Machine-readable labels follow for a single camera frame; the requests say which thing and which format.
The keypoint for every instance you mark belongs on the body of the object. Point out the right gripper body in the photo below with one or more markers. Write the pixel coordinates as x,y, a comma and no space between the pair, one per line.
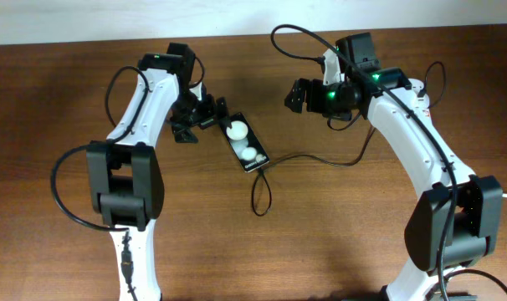
329,100

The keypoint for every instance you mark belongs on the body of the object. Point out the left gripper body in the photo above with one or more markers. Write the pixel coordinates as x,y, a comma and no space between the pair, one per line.
190,111

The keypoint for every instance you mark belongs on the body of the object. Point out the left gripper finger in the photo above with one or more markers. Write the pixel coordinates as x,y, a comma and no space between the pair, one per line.
184,135
222,112

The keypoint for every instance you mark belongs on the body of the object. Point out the black smartphone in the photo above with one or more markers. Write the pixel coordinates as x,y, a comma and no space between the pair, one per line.
244,143

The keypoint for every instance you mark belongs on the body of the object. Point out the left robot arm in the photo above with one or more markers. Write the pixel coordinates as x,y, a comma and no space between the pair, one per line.
126,185

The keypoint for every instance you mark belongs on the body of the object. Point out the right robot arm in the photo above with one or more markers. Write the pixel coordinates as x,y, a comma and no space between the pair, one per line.
456,220

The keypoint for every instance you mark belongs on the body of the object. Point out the white power strip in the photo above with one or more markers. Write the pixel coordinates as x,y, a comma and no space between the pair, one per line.
421,101

